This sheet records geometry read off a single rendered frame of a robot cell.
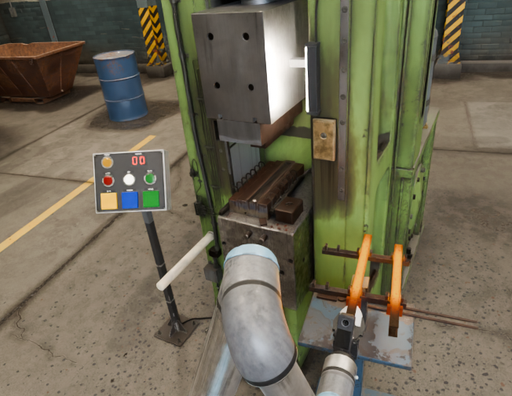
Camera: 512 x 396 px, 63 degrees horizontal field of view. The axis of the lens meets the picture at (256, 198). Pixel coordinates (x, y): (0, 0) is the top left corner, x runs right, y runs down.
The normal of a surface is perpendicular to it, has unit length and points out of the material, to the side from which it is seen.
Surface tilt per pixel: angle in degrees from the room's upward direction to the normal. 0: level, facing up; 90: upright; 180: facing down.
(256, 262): 17
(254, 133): 90
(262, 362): 65
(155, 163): 60
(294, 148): 90
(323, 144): 90
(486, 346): 0
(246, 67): 90
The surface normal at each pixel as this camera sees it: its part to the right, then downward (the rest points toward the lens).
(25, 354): -0.09, -0.86
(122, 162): -0.09, 0.02
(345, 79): -0.47, 0.49
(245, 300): -0.22, -0.59
